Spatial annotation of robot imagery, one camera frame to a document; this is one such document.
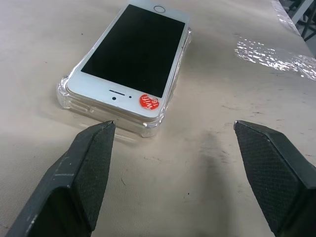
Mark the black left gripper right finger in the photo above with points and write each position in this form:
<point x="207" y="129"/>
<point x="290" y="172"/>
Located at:
<point x="279" y="185"/>

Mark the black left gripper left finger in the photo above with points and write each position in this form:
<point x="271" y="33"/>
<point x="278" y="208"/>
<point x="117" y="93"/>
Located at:
<point x="74" y="185"/>

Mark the clear plastic phone case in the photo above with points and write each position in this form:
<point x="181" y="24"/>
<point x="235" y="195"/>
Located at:
<point x="71" y="101"/>

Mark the white smartphone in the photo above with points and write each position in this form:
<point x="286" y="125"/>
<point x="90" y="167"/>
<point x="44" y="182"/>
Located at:
<point x="133" y="49"/>

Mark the clear plastic wrap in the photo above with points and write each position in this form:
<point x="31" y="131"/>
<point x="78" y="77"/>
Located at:
<point x="271" y="59"/>

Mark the dark metal frame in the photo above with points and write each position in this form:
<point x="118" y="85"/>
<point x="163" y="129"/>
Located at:
<point x="308" y="24"/>

